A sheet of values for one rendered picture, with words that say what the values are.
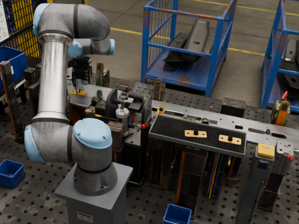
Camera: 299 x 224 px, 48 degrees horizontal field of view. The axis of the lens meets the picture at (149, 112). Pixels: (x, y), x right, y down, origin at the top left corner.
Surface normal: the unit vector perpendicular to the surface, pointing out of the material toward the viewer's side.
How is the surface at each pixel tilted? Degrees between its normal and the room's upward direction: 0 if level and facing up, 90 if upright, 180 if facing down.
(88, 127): 7
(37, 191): 0
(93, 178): 72
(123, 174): 0
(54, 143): 48
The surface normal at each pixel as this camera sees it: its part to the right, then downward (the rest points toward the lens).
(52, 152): 0.06, 0.39
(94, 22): 0.69, 0.22
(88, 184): -0.16, 0.27
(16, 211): 0.05, -0.82
